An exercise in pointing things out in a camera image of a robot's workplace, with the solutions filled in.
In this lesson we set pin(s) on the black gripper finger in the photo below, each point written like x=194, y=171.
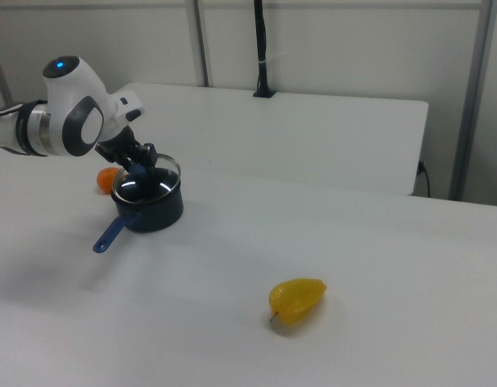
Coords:
x=150, y=155
x=129, y=164

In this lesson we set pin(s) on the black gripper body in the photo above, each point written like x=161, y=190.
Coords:
x=117, y=149

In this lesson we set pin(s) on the glass lid with blue knob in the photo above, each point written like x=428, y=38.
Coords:
x=163, y=187

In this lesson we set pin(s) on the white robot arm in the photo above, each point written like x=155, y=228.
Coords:
x=71, y=113

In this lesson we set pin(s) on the orange mandarin fruit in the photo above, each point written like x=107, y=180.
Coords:
x=105, y=179

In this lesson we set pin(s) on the yellow starfruit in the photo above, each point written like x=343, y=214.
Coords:
x=296, y=300

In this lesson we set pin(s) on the grey partition post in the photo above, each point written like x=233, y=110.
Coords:
x=200, y=40
x=471, y=101

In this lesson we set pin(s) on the black camera pole with base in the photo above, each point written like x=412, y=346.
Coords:
x=263, y=60

